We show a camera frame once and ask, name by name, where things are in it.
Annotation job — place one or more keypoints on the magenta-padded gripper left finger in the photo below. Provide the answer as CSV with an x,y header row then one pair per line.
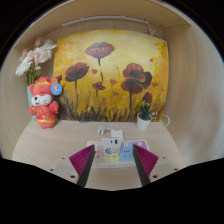
x,y
81,160

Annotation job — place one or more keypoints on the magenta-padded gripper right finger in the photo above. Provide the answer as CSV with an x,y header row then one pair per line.
x,y
146,160

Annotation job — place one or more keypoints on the white charger block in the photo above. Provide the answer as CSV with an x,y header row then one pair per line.
x,y
111,146

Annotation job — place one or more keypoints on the pastel multicolour power strip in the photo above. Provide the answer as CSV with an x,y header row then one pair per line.
x,y
126,155

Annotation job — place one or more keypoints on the white plug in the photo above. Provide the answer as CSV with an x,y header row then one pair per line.
x,y
102,129

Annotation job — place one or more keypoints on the small plant in white pot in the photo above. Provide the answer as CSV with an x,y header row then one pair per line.
x,y
144,121

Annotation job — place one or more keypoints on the white power adapter block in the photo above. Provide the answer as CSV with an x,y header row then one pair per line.
x,y
117,134

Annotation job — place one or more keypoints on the red plush toy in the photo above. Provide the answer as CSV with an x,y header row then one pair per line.
x,y
45,110

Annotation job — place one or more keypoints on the yellow poppy flower painting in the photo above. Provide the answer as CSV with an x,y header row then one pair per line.
x,y
113,66

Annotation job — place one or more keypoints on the pink and white flower bouquet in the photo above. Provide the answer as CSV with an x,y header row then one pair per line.
x,y
35,56

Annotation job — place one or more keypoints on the white light bar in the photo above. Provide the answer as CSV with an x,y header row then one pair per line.
x,y
103,20

